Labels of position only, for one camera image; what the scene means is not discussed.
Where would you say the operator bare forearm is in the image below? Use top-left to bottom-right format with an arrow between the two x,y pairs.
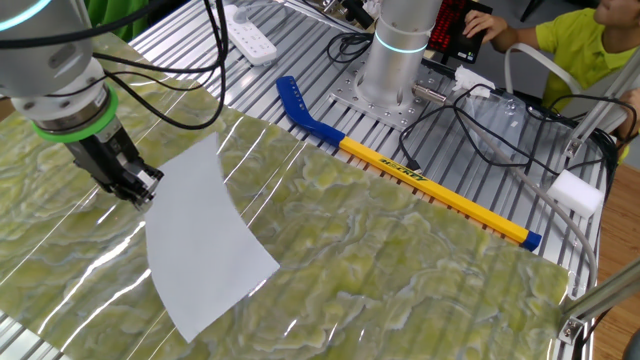
492,24 -> 546,54

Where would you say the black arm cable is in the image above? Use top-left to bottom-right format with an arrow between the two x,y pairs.
0,0 -> 231,131

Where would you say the green cloth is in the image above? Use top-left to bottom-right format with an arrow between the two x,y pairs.
82,0 -> 151,44

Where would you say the operator hand behind post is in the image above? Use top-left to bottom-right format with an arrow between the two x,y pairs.
618,87 -> 640,139

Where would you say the clear plastic sheet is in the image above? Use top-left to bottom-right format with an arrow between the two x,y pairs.
462,92 -> 534,151

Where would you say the white plastic adapter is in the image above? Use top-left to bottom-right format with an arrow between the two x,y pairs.
452,64 -> 497,99

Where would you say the black cylindrical tool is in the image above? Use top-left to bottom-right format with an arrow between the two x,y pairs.
339,0 -> 376,30

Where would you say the green marble pattern mat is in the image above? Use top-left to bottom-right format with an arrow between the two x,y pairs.
0,32 -> 571,360

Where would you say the white paper sheet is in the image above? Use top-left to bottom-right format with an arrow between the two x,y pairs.
143,131 -> 281,344

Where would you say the operator hand on keypad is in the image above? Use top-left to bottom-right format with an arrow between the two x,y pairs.
462,11 -> 509,49

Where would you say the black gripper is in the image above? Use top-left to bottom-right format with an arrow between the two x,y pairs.
73,119 -> 165,210

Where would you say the person in yellow shirt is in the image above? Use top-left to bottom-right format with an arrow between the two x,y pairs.
534,0 -> 640,164

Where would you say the aluminium frame post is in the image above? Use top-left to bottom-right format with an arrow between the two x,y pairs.
564,47 -> 640,159
556,257 -> 640,346

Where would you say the white foam block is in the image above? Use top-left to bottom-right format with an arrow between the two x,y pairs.
546,169 -> 605,219

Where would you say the thin black table cable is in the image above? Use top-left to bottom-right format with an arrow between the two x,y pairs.
398,82 -> 639,174

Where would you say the black keypad with red lights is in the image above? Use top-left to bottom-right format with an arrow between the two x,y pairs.
427,0 -> 494,65

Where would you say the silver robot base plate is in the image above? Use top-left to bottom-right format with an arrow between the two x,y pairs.
329,52 -> 454,132

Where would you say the white curved chair armrest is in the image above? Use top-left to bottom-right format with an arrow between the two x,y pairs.
503,42 -> 584,96

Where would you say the black coiled cable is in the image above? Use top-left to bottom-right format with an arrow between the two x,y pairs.
326,31 -> 375,65

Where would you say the white power strip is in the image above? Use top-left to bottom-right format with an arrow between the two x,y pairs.
214,3 -> 279,66

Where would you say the blue yellow hockey stick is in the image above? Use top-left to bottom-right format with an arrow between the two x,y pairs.
275,75 -> 543,253

